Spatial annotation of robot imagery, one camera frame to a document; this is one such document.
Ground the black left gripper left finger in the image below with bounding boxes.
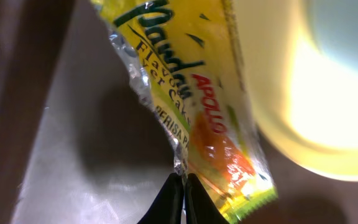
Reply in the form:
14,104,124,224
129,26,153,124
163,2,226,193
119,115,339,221
138,173,184,224

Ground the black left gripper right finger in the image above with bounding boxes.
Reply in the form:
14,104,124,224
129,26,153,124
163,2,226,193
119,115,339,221
185,173,229,224

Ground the green pandan cake wrapper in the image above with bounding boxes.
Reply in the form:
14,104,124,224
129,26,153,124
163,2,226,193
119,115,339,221
91,0,277,223

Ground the dark brown serving tray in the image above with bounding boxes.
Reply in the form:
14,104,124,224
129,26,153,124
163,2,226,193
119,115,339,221
0,1,358,223

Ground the yellow plate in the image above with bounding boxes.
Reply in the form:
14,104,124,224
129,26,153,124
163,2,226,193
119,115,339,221
234,0,358,182

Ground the blue bowl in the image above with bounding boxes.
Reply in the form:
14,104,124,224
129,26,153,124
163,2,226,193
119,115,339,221
304,0,358,74

